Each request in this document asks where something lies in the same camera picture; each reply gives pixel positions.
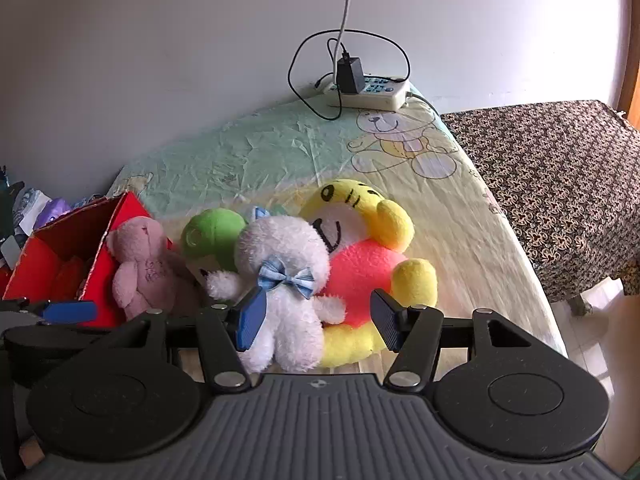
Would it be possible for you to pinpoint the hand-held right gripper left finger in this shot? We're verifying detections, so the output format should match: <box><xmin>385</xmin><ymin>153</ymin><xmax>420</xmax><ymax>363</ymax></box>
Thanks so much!
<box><xmin>107</xmin><ymin>285</ymin><xmax>269</xmax><ymax>395</ymax></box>

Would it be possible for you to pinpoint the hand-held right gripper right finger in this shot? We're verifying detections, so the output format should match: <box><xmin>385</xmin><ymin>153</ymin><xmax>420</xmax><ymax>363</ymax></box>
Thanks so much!
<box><xmin>370</xmin><ymin>288</ymin><xmax>534</xmax><ymax>395</ymax></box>

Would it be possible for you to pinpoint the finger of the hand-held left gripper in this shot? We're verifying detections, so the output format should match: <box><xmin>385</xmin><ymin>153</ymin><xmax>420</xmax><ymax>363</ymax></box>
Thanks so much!
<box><xmin>0</xmin><ymin>297</ymin><xmax>99</xmax><ymax>326</ymax></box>

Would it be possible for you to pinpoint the yellow tiger plush toy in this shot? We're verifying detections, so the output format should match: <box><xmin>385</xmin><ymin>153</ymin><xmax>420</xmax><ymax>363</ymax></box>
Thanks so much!
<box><xmin>300</xmin><ymin>178</ymin><xmax>439</xmax><ymax>368</ymax></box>

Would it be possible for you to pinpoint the red cardboard box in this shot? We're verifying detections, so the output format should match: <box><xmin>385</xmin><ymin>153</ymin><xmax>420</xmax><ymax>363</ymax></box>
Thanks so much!
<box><xmin>1</xmin><ymin>191</ymin><xmax>176</xmax><ymax>328</ymax></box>

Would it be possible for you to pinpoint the white plush with blue bow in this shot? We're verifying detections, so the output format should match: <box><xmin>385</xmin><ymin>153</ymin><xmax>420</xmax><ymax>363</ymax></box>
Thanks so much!
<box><xmin>206</xmin><ymin>206</ymin><xmax>346</xmax><ymax>374</ymax></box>

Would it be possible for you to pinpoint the pink teddy bear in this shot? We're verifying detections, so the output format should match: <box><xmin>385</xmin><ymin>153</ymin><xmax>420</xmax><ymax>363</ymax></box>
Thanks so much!
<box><xmin>106</xmin><ymin>216</ymin><xmax>203</xmax><ymax>322</ymax></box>

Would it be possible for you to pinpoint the green plush toy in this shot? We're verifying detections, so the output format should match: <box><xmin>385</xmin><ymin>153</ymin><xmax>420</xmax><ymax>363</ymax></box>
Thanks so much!
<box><xmin>181</xmin><ymin>209</ymin><xmax>248</xmax><ymax>286</ymax></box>

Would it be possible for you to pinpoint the purple tissue pack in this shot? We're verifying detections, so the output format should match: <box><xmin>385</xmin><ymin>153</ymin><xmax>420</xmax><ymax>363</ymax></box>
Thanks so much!
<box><xmin>36</xmin><ymin>198</ymin><xmax>72</xmax><ymax>230</ymax></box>

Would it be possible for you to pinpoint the white blue plastic bag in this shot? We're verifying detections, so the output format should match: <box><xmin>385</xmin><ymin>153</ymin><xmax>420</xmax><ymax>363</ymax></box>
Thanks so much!
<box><xmin>12</xmin><ymin>187</ymin><xmax>51</xmax><ymax>223</ymax></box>

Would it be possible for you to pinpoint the dark green cap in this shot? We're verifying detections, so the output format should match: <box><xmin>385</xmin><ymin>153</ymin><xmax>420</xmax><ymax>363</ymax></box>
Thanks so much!
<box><xmin>0</xmin><ymin>165</ymin><xmax>26</xmax><ymax>241</ymax></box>

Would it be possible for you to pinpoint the grey furniture leg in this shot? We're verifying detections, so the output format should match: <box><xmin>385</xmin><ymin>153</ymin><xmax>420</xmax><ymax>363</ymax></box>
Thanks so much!
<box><xmin>567</xmin><ymin>294</ymin><xmax>596</xmax><ymax>318</ymax></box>

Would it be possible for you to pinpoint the white power strip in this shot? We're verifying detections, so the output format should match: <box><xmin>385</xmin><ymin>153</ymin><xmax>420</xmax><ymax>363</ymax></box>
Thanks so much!
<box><xmin>320</xmin><ymin>74</ymin><xmax>412</xmax><ymax>112</ymax></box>

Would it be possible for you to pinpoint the black power adapter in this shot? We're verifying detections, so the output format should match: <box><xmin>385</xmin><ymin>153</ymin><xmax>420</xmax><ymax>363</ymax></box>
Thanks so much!
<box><xmin>336</xmin><ymin>52</ymin><xmax>366</xmax><ymax>95</ymax></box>

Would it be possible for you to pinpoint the grey power strip cord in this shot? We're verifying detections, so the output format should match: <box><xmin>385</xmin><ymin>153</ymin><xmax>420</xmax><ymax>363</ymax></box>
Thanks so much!
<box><xmin>406</xmin><ymin>91</ymin><xmax>443</xmax><ymax>116</ymax></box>

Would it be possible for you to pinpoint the grey hanging cable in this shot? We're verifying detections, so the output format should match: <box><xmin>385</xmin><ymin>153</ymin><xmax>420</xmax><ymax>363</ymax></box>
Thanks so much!
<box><xmin>336</xmin><ymin>0</ymin><xmax>356</xmax><ymax>61</ymax></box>

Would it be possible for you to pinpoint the brown wooden frame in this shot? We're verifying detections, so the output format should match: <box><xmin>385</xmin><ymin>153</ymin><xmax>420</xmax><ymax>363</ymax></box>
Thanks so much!
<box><xmin>616</xmin><ymin>50</ymin><xmax>640</xmax><ymax>128</ymax></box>

